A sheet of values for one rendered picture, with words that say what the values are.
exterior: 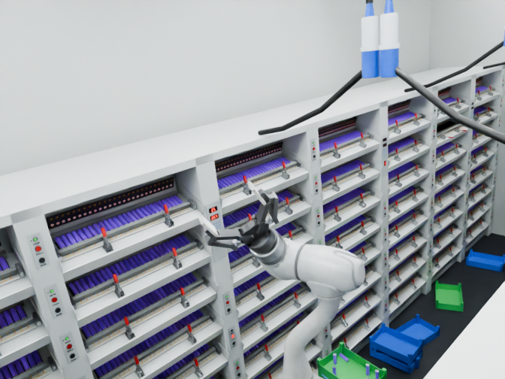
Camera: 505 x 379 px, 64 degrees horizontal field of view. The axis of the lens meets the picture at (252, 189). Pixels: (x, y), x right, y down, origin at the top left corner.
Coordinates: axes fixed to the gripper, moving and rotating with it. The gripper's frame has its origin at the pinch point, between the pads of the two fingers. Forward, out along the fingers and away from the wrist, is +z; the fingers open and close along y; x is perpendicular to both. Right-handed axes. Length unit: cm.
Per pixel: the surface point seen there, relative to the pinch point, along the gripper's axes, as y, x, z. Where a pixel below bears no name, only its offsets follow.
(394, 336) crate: 16, -19, -253
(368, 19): 67, -52, -22
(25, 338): -90, -26, -30
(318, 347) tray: -28, -23, -195
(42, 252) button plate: -66, -40, -15
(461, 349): 22, 48, 0
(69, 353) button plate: -86, -21, -45
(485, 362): 23, 51, 1
